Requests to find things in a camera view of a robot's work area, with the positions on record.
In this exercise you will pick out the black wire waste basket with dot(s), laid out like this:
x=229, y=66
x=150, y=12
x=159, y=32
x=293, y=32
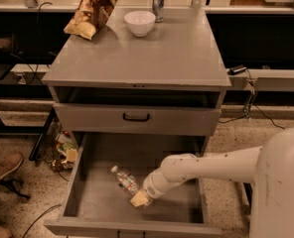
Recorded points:
x=58, y=150

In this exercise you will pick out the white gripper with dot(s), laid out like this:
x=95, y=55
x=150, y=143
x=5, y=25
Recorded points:
x=152, y=185

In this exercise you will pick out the brown chip bag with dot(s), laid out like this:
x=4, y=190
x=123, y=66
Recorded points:
x=90, y=17

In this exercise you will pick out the closed grey middle drawer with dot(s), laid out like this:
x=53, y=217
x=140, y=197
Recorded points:
x=163, y=120

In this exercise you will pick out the black drawer handle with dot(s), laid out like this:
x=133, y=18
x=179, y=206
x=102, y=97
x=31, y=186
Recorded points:
x=129, y=118

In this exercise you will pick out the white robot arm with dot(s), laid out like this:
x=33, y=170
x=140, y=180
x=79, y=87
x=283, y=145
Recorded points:
x=269, y=168

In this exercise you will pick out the black power adapter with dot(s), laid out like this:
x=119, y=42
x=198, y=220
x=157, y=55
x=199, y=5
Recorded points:
x=236, y=70

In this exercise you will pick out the open grey bottom drawer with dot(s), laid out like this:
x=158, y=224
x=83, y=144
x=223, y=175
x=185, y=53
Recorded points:
x=96, y=207

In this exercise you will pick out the silver drink can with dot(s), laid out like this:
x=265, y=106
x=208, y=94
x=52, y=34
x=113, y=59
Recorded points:
x=158, y=7

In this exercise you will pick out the clear plastic water bottle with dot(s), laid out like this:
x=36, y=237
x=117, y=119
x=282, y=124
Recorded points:
x=127, y=181

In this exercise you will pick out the grey metal drawer cabinet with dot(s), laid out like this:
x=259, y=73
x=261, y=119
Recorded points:
x=178, y=64

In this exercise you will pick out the white ceramic bowl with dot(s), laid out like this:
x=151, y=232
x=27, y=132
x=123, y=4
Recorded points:
x=140, y=23

